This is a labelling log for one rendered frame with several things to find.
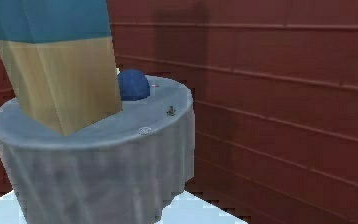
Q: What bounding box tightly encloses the blue ball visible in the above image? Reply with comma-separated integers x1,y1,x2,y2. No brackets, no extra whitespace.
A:
117,68,151,102

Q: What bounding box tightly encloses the round table with grey cloth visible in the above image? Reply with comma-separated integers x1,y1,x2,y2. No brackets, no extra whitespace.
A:
0,75,197,224

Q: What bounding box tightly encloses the blue and tan tall box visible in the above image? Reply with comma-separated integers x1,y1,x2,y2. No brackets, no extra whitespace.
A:
0,0,124,137

